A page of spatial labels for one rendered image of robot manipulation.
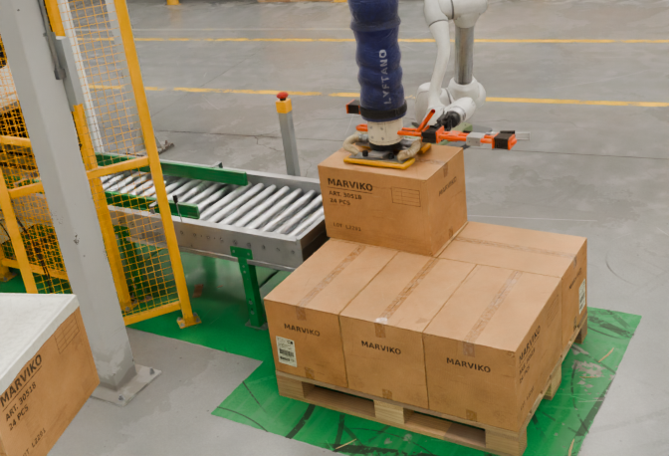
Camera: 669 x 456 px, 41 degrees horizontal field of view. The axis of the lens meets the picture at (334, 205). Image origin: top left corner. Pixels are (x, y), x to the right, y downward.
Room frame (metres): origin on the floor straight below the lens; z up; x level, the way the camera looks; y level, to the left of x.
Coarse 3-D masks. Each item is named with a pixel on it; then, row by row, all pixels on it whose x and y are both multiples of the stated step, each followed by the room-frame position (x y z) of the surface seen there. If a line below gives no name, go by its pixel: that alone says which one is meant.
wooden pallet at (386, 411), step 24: (576, 336) 3.64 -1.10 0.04; (288, 384) 3.50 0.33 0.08; (312, 384) 3.52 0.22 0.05; (552, 384) 3.24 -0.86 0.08; (336, 408) 3.36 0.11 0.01; (360, 408) 3.33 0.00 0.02; (384, 408) 3.22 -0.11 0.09; (408, 408) 3.15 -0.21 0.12; (432, 432) 3.10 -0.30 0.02; (456, 432) 3.08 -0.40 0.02; (480, 432) 3.06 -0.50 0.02; (504, 432) 2.91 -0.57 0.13
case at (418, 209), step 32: (416, 160) 3.96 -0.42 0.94; (448, 160) 3.91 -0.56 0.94; (352, 192) 3.96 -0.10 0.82; (384, 192) 3.85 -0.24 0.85; (416, 192) 3.75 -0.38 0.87; (448, 192) 3.89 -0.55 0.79; (352, 224) 3.97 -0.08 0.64; (384, 224) 3.86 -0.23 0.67; (416, 224) 3.76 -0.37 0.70; (448, 224) 3.87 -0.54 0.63
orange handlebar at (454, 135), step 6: (360, 126) 4.11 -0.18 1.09; (366, 126) 4.13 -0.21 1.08; (402, 132) 3.98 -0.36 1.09; (408, 132) 3.96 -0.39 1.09; (414, 132) 3.95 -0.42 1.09; (420, 132) 3.93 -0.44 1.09; (444, 132) 3.90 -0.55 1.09; (450, 132) 3.87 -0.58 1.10; (456, 132) 3.86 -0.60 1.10; (462, 132) 3.87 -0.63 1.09; (444, 138) 3.86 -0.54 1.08; (450, 138) 3.84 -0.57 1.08; (456, 138) 3.83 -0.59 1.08; (462, 138) 3.81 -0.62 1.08; (486, 138) 3.76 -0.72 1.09
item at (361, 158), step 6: (366, 150) 4.02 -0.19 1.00; (348, 156) 4.05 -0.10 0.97; (354, 156) 4.02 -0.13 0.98; (360, 156) 4.01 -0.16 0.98; (366, 156) 4.00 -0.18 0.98; (384, 156) 3.98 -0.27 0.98; (390, 156) 3.93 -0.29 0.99; (354, 162) 4.00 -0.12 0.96; (360, 162) 3.98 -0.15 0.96; (366, 162) 3.96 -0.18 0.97; (372, 162) 3.94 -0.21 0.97; (378, 162) 3.93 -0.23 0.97; (384, 162) 3.91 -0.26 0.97; (390, 162) 3.91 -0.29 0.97; (396, 162) 3.89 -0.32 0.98; (402, 162) 3.88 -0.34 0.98; (408, 162) 3.88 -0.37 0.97; (402, 168) 3.86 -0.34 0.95
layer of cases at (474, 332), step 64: (320, 256) 3.87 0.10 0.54; (384, 256) 3.78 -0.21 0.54; (448, 256) 3.70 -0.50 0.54; (512, 256) 3.63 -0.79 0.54; (576, 256) 3.57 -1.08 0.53; (320, 320) 3.37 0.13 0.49; (384, 320) 3.23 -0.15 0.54; (448, 320) 3.16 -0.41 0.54; (512, 320) 3.10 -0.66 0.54; (576, 320) 3.57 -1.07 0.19; (384, 384) 3.21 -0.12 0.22; (448, 384) 3.04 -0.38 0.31; (512, 384) 2.89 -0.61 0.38
